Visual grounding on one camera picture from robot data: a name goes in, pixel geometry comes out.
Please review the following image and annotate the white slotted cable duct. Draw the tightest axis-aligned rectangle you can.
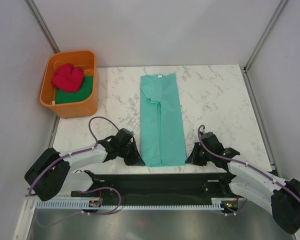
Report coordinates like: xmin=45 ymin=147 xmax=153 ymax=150
xmin=35 ymin=197 xmax=224 ymax=211

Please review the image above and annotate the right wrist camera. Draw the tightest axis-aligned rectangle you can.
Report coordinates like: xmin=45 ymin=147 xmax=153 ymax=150
xmin=199 ymin=126 xmax=225 ymax=154

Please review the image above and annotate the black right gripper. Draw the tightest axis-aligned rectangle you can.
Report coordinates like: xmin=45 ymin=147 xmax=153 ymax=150
xmin=185 ymin=142 xmax=213 ymax=167

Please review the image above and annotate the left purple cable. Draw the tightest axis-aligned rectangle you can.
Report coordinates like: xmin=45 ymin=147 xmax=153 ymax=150
xmin=27 ymin=116 xmax=123 ymax=228

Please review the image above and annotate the aluminium frame post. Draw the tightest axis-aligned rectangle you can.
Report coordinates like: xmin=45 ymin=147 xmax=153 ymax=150
xmin=242 ymin=0 xmax=290 ymax=74
xmin=24 ymin=0 xmax=60 ymax=54

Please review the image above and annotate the left aluminium frame post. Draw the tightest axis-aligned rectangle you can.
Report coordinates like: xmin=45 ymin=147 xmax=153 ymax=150
xmin=24 ymin=0 xmax=60 ymax=54

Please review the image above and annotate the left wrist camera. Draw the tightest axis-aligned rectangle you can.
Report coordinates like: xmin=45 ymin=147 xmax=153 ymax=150
xmin=114 ymin=128 xmax=134 ymax=146

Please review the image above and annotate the purple cable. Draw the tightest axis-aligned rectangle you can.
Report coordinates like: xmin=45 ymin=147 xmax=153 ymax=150
xmin=27 ymin=116 xmax=123 ymax=228
xmin=197 ymin=124 xmax=300 ymax=228

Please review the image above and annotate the right aluminium frame post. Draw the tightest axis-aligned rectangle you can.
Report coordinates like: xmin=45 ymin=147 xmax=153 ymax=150
xmin=242 ymin=0 xmax=290 ymax=74

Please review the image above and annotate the red t shirt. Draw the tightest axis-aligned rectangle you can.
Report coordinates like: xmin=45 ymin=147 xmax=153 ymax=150
xmin=51 ymin=63 xmax=84 ymax=93

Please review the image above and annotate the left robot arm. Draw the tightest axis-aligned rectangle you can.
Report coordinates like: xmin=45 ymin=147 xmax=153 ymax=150
xmin=24 ymin=128 xmax=145 ymax=202

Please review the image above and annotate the orange plastic bin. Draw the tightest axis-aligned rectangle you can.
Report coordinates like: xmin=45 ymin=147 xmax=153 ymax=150
xmin=39 ymin=50 xmax=99 ymax=119

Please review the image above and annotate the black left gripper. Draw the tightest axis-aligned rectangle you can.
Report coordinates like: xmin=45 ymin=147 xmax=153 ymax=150
xmin=118 ymin=141 xmax=145 ymax=167

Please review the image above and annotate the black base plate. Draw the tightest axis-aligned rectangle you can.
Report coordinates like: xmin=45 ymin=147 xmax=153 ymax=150
xmin=71 ymin=172 xmax=239 ymax=205

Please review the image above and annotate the green t shirt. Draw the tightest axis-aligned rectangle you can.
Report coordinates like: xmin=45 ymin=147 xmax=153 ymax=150
xmin=54 ymin=76 xmax=94 ymax=104

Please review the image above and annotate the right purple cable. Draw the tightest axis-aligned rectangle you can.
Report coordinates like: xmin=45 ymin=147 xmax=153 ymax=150
xmin=197 ymin=124 xmax=300 ymax=228

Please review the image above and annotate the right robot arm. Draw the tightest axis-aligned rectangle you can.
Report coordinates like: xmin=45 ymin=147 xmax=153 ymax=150
xmin=186 ymin=127 xmax=300 ymax=235

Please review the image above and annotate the teal t shirt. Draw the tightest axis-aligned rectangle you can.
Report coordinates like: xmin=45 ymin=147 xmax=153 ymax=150
xmin=140 ymin=73 xmax=187 ymax=167

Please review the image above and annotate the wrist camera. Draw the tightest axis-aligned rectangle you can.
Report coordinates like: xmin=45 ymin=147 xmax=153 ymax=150
xmin=114 ymin=128 xmax=134 ymax=146
xmin=199 ymin=126 xmax=225 ymax=154

